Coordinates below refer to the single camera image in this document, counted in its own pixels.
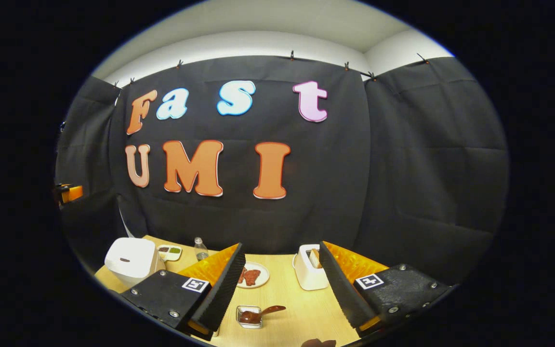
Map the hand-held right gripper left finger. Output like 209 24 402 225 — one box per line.
121 242 247 340

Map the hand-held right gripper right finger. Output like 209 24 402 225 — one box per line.
318 241 451 338

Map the metal wire chopstick holder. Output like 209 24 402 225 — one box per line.
236 305 263 329

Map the brown wooden spoon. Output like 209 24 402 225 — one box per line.
239 305 287 324

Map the white rice cooker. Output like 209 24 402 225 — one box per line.
104 237 166 288

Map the white toaster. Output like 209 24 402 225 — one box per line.
293 244 329 291

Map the white round plate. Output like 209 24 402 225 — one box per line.
237 262 271 289

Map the white divided condiment dish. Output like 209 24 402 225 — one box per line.
157 245 183 262

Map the black backdrop cloth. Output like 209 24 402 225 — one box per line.
55 55 509 286

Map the row of black cloth clips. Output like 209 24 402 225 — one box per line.
113 51 430 90

